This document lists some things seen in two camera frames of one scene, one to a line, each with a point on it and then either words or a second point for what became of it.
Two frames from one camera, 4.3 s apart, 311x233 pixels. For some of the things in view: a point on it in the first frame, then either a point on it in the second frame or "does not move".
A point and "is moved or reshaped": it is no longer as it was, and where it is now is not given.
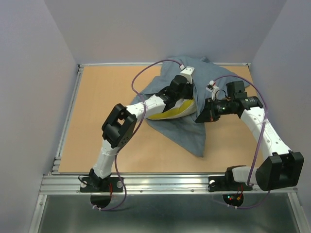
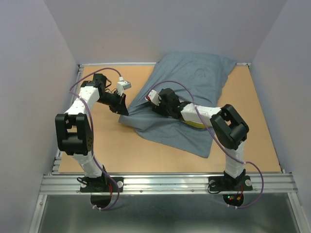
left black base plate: [109, 184] does not move
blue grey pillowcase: [201, 73] is moved or reshaped
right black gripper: [208, 114] -> [160, 108]
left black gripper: [190, 91] -> [119, 107]
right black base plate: [221, 183] does not move
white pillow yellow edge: [186, 107] is moved or reshaped
